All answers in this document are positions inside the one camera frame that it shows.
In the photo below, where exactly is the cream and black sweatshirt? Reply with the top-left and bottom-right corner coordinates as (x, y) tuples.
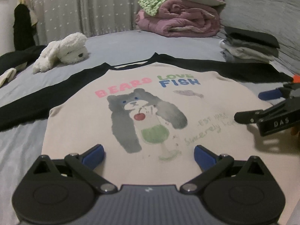
(0, 52), (295, 188)

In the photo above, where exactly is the orange object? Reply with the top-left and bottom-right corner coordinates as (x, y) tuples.
(293, 75), (300, 83)

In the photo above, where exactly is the black folded garment on stack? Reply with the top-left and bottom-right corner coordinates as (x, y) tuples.
(224, 26), (280, 49)

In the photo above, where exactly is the white folded garment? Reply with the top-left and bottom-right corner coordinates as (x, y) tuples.
(219, 40), (275, 62)

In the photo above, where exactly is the grey folded knit garment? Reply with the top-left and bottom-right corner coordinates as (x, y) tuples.
(221, 50), (269, 63)

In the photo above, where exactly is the dark grey folded garment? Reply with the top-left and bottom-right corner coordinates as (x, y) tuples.
(224, 37), (279, 57)

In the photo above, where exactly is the grey blanket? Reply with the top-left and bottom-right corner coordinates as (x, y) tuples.
(220, 0), (300, 73)

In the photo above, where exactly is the white plush dog toy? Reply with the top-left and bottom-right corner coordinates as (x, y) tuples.
(33, 32), (89, 74)

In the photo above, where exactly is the black and white garment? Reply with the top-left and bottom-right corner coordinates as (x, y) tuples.
(1, 45), (46, 87)

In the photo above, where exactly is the pink folded quilt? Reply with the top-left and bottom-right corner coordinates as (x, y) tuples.
(136, 0), (220, 38)

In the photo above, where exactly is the black hanging coat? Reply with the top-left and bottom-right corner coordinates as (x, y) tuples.
(13, 4), (35, 51)

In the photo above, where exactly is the grey dotted curtain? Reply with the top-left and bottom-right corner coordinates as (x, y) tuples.
(28, 0), (140, 44)

